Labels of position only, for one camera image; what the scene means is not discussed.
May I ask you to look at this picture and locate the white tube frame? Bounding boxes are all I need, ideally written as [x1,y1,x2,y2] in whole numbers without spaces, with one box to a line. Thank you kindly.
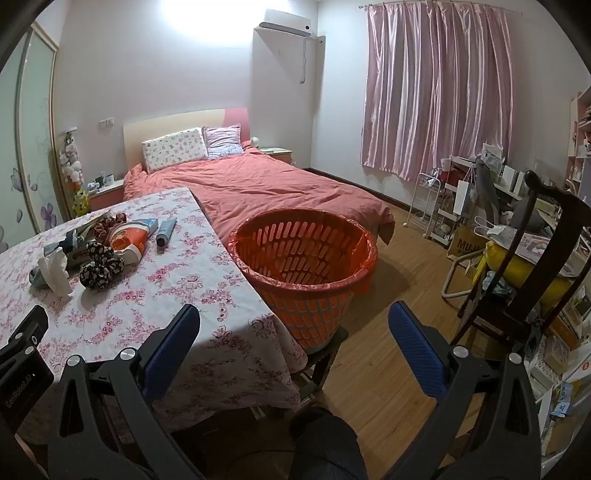
[442,251,481,301]

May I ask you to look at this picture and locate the white paper bag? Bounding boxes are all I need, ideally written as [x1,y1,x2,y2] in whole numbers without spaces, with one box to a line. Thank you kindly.
[455,180,472,217]

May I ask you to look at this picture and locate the grey desk chair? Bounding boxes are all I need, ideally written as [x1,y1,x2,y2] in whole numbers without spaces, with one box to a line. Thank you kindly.
[473,159,502,222]

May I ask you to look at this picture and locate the dark wooden chair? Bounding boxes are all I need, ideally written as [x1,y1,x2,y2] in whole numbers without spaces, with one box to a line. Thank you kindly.
[455,171,591,352]

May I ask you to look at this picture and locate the grey squeeze tube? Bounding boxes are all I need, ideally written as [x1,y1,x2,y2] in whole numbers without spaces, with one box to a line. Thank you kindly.
[156,218,178,247]

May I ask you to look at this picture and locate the cream and pink headboard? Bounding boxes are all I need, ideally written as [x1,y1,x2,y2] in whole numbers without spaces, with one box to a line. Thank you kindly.
[123,107,252,174]

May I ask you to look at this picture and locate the white floral pillow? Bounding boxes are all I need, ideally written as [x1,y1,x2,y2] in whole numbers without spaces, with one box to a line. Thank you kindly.
[141,128,209,175]

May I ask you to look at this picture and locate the brown paper bag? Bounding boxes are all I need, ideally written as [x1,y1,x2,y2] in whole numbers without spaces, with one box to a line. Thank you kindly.
[445,222,490,259]

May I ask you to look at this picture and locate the pink nightstand with book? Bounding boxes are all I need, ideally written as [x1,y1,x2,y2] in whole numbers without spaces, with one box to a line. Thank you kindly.
[259,147,294,166]

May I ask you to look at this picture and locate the pink curtain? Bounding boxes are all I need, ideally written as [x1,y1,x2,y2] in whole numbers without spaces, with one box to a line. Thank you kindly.
[361,2,515,182]

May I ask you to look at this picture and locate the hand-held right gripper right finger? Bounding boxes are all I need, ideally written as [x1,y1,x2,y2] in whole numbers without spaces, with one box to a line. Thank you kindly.
[388,301,541,480]

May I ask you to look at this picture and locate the yellow bag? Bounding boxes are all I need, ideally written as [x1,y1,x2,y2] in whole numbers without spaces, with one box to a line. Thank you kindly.
[485,240,587,315]

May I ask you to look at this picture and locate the black floral scrunchie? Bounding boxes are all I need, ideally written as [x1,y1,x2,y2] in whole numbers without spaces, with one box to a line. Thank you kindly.
[79,257,125,291]
[85,240,115,264]

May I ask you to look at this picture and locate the white bookshelf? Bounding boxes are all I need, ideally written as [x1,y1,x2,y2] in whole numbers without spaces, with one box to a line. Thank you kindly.
[561,85,591,204]

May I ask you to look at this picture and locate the dark wooden stool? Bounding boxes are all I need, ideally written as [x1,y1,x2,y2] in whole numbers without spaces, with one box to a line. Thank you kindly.
[252,328,349,416]

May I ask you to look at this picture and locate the white wire rack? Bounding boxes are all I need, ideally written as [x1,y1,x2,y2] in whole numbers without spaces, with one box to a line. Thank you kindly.
[406,173,446,232]

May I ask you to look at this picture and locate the white storage trolley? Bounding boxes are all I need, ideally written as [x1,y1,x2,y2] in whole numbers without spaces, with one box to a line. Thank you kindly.
[429,157,468,245]

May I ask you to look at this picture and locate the flower print glass wardrobe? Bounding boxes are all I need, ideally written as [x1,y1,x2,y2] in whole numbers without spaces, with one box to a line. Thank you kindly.
[0,25,61,252]

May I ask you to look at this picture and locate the blue tissue packet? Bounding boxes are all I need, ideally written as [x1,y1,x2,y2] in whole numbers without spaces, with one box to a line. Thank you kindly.
[134,218,160,241]

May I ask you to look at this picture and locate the floral tablecloth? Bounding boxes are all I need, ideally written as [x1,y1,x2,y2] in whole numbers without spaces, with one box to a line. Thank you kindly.
[0,187,309,432]

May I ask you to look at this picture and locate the bed with pink duvet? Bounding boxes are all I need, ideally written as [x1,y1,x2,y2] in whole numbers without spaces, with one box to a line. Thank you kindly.
[122,147,396,259]

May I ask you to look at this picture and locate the white air conditioner pipe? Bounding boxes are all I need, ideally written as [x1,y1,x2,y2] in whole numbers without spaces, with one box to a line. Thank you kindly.
[300,36,324,85]

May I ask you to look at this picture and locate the curtain rod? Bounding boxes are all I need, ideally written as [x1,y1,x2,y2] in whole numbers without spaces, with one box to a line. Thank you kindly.
[358,1,462,11]

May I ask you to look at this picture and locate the white air conditioner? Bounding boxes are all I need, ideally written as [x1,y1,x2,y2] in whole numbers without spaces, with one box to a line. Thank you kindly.
[259,9,312,37]

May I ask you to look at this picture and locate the hanging white plush toys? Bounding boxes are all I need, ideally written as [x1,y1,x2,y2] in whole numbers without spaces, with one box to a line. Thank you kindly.
[59,131,85,185]

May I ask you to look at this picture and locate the white tissue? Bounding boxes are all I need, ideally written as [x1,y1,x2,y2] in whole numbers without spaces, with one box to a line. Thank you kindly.
[37,247,73,295]

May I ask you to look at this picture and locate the pink nightstand with mugs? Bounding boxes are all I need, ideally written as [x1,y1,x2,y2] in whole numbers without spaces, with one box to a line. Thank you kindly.
[85,178,125,213]

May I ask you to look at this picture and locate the brown floral scrunchie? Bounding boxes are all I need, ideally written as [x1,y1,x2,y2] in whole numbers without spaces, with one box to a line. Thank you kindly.
[95,212,127,241]

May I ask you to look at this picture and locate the person's leg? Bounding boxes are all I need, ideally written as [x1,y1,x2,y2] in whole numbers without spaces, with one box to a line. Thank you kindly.
[288,406,370,480]

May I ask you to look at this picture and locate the grey packet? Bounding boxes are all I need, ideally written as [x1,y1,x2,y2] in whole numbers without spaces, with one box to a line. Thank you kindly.
[44,231,88,268]

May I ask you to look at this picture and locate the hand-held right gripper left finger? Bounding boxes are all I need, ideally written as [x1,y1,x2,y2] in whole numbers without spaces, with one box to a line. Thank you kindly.
[46,302,206,480]

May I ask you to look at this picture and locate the red and white paper cup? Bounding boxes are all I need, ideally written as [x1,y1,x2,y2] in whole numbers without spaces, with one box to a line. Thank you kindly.
[107,222,148,266]

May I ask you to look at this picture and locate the pink striped pillow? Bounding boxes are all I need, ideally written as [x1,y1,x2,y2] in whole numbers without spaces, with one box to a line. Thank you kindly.
[202,124,244,160]

